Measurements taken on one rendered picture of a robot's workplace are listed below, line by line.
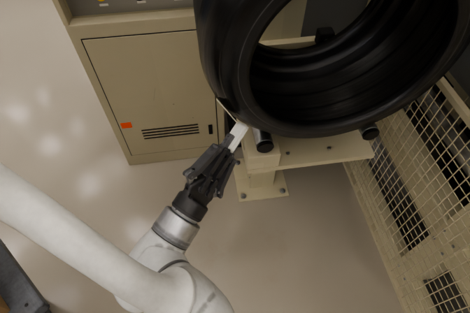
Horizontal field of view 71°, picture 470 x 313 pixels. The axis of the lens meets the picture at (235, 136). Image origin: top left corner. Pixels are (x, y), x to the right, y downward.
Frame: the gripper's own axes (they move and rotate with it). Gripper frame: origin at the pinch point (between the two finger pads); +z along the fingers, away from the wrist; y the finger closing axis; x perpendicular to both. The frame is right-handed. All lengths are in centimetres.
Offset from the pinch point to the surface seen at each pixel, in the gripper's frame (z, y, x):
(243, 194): -6, 88, -52
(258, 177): 5, 84, -47
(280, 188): 7, 99, -42
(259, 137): 4.5, 9.1, -0.9
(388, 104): 24.9, 13.9, 21.6
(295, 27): 41.5, 11.9, -14.3
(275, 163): 2.5, 19.3, 0.0
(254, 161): -0.4, 14.5, -2.5
